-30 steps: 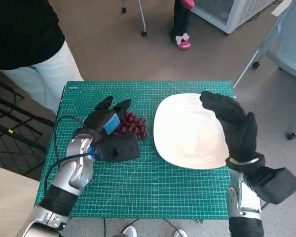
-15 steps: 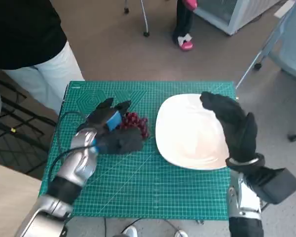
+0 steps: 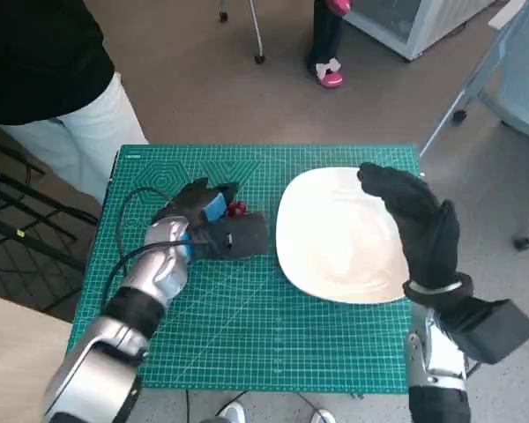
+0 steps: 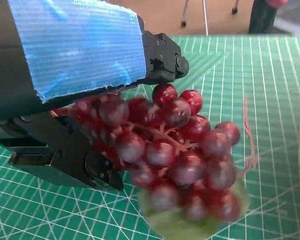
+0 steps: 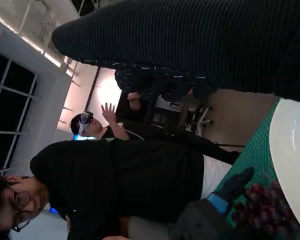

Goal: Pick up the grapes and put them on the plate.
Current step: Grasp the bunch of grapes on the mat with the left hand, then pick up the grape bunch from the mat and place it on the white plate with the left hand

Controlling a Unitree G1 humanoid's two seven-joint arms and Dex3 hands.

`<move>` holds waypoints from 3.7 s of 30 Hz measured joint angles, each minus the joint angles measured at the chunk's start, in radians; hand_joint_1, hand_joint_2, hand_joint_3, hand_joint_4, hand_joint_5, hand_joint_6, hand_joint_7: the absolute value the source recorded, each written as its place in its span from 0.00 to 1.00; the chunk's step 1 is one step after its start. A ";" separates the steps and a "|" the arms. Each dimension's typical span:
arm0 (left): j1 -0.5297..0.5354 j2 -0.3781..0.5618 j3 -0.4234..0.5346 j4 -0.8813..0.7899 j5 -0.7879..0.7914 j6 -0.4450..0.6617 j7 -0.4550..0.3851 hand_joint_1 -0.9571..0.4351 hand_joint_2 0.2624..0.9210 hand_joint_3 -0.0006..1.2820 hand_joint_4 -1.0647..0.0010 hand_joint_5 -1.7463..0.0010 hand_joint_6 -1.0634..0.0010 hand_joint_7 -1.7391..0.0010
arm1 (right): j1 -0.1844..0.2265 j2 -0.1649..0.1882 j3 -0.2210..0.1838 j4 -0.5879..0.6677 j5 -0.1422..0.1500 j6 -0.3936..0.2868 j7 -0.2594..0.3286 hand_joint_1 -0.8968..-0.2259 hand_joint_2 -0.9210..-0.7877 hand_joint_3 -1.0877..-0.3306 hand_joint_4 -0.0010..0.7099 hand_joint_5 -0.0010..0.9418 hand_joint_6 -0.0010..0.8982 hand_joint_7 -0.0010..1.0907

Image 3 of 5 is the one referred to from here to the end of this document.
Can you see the green cutting mat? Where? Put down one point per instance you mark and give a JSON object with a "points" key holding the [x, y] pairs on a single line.
{"points": [[255, 326]]}

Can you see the white cabinet with glass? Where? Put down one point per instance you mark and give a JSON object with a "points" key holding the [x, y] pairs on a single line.
{"points": [[441, 17]]}

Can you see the grey mesh chair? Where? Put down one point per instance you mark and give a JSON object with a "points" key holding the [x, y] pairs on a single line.
{"points": [[520, 97]]}

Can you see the metal chair legs with casters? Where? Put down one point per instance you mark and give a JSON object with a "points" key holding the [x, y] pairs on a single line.
{"points": [[258, 31]]}

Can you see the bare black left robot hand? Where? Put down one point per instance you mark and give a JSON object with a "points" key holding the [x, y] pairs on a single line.
{"points": [[194, 198]]}

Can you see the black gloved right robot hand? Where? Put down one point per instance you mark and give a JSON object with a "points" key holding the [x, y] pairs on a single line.
{"points": [[427, 238]]}

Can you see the white rounded foot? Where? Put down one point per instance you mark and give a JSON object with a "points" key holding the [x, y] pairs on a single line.
{"points": [[233, 413], [324, 416]]}

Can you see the red toy grape bunch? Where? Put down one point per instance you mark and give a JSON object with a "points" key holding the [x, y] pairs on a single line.
{"points": [[237, 209]]}

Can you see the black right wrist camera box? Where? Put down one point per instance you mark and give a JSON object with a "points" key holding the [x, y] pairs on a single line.
{"points": [[493, 328]]}

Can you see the beige wooden board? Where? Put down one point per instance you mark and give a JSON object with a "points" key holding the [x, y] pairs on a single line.
{"points": [[13, 352]]}

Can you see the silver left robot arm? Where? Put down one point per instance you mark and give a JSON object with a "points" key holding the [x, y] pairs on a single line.
{"points": [[158, 264]]}

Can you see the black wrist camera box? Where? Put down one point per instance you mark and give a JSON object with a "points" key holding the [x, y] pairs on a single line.
{"points": [[493, 328], [242, 238]]}

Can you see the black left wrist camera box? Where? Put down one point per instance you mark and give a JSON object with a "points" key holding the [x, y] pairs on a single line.
{"points": [[242, 238]]}

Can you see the white square plate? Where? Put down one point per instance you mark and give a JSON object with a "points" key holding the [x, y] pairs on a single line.
{"points": [[335, 238]]}

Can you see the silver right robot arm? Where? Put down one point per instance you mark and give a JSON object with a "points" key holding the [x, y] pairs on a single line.
{"points": [[438, 357]]}

